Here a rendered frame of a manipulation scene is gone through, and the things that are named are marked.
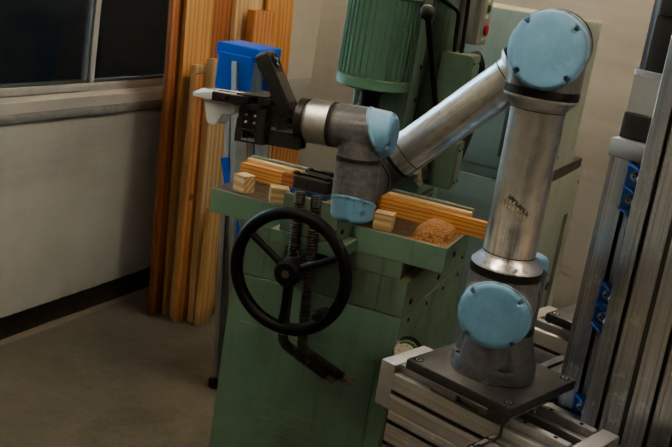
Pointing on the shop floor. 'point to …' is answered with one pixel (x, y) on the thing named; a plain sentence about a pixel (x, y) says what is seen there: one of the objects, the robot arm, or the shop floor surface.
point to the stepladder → (246, 77)
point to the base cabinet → (241, 364)
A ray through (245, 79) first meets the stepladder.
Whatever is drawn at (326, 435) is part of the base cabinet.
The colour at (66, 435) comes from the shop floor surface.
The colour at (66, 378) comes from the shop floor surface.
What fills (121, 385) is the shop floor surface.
